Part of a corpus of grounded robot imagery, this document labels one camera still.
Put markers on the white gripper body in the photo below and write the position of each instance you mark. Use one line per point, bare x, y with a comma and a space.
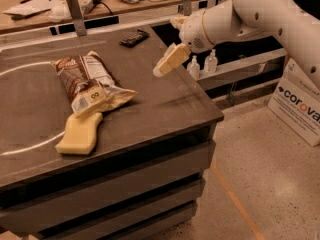
192, 32

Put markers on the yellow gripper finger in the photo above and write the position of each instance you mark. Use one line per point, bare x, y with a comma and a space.
163, 66
179, 55

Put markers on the brown chip bag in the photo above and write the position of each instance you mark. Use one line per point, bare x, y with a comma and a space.
89, 85

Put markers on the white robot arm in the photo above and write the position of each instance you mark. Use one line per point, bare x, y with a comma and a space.
297, 31

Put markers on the yellow sponge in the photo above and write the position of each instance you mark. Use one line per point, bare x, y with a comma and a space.
80, 135

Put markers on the left clear sanitizer bottle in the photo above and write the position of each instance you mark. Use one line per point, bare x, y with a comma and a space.
193, 68

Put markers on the dark snack bar wrapper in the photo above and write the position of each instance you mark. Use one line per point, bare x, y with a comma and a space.
137, 37

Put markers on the grey drawer cabinet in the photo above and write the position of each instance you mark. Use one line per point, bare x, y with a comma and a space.
124, 192

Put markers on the white crumpled mask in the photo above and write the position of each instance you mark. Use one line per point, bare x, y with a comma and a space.
58, 13

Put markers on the white cardboard box with logo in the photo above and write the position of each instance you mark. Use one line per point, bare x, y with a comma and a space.
296, 101

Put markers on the white papers on desk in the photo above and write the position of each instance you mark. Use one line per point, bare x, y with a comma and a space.
32, 7

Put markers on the grey metal shelf rail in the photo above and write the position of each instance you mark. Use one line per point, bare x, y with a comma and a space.
241, 69

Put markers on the left metal bracket post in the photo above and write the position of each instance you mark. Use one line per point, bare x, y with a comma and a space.
77, 17

